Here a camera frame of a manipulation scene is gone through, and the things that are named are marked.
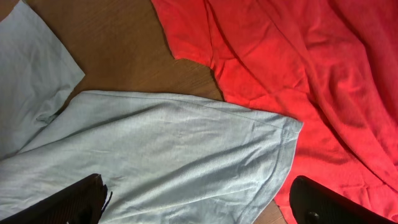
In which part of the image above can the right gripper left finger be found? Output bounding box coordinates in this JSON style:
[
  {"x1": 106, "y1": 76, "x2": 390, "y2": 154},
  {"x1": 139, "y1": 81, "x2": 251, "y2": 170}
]
[{"x1": 1, "y1": 174, "x2": 113, "y2": 224}]

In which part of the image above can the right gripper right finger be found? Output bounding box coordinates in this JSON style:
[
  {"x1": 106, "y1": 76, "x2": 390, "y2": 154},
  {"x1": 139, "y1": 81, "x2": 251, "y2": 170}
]
[{"x1": 289, "y1": 175, "x2": 394, "y2": 224}]

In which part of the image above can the light blue t-shirt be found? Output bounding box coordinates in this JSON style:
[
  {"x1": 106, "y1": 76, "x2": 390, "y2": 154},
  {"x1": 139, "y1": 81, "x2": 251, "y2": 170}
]
[{"x1": 1, "y1": 1, "x2": 302, "y2": 223}]

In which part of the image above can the red t-shirt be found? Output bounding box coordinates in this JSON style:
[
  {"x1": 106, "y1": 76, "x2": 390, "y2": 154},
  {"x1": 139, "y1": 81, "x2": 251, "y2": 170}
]
[{"x1": 153, "y1": 0, "x2": 397, "y2": 223}]

